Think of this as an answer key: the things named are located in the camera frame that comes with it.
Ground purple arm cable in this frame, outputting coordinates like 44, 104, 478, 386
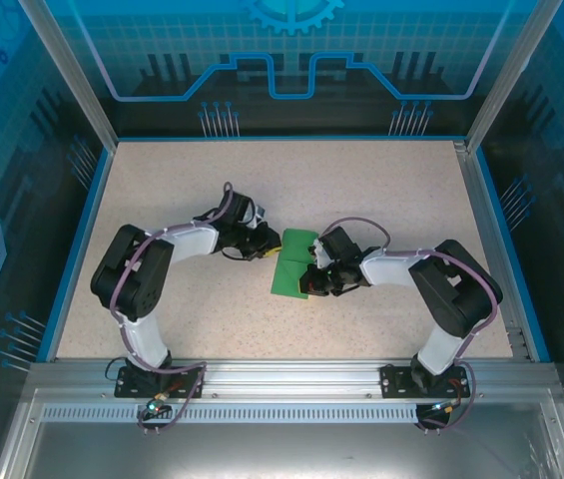
109, 182, 209, 436
319, 215, 505, 431

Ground wide aluminium frame rail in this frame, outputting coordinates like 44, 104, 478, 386
26, 357, 562, 400

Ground green paper sheet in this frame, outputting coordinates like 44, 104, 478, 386
270, 228, 320, 300

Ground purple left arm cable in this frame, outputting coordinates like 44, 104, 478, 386
109, 182, 209, 436

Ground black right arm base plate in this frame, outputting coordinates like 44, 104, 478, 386
379, 362, 480, 400

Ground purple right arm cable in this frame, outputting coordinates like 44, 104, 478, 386
319, 215, 505, 431

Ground blue table edge strip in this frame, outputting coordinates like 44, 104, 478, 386
35, 147, 116, 363

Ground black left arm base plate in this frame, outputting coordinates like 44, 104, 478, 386
114, 364, 208, 400

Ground cable connector with green light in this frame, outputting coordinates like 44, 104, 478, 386
429, 398, 462, 415
144, 392, 172, 418

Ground aluminium frame post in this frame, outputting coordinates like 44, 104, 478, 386
15, 0, 119, 152
464, 0, 564, 154

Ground slotted cable duct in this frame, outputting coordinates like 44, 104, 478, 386
39, 403, 425, 425

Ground narrow aluminium side rail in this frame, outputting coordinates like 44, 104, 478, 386
453, 140, 533, 361

